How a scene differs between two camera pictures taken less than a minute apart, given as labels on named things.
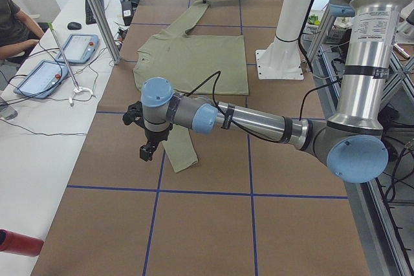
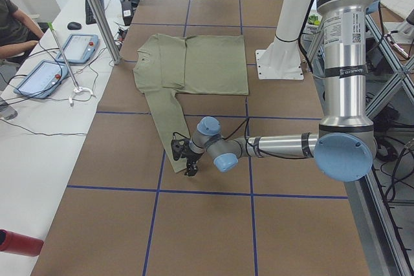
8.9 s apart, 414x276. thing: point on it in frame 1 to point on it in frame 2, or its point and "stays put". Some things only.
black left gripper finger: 147,150 to 191,168
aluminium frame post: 99,12 stays put
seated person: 17,31 stays put
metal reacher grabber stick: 77,88 stays put
